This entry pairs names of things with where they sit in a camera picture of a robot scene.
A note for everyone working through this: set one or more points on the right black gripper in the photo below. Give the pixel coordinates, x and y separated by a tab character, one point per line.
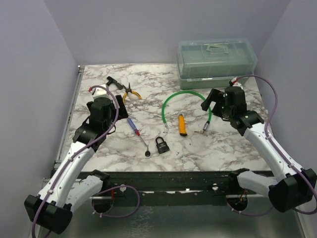
216	95

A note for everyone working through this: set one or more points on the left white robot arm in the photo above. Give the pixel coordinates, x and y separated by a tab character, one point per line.
53	207

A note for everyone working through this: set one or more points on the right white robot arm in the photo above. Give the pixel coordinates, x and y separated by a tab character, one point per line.
291	185

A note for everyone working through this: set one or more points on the black mounting rail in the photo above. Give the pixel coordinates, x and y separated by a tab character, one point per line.
179	188

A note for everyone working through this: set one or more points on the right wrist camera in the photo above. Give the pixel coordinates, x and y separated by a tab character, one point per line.
235	83

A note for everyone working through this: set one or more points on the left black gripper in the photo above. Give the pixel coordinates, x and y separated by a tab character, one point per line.
122	112

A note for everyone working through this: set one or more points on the green cable lock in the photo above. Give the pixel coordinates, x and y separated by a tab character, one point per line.
206	125

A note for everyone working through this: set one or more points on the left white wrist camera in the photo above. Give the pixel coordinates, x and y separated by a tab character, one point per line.
99	93

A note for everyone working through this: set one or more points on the clear green plastic toolbox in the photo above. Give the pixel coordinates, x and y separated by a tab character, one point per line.
212	63

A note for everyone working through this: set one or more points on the blue red screwdriver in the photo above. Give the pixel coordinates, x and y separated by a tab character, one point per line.
136	131

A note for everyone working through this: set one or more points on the black padlock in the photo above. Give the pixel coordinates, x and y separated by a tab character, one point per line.
161	145

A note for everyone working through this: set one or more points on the black t-shaped tool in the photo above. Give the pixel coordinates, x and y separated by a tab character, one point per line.
111	81

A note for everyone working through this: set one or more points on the left aluminium extrusion rail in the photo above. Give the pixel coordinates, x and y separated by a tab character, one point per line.
81	69

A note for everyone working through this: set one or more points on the orange utility knife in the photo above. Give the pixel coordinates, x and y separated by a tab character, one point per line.
181	125

